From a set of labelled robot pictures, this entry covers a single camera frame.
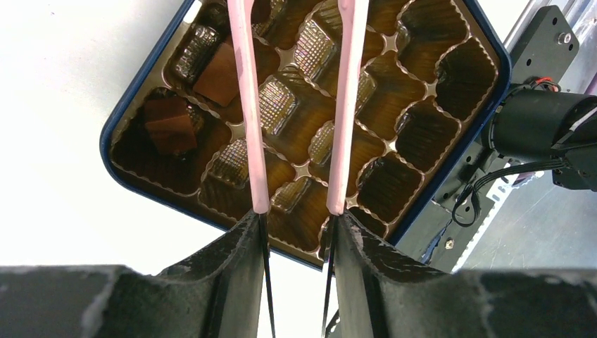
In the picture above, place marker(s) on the blue chocolate box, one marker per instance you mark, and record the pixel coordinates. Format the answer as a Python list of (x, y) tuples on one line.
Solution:
[(431, 74)]

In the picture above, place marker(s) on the brown rectangular chocolate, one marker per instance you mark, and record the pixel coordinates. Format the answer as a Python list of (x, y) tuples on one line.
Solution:
[(169, 125)]

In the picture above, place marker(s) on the pink cat paw tongs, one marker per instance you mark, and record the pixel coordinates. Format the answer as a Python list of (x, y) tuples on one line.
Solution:
[(354, 21)]

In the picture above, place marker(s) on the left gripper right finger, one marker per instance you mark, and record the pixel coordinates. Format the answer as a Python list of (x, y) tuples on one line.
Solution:
[(384, 293)]

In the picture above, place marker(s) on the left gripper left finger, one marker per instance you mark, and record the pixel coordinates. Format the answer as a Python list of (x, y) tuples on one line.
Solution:
[(215, 292)]

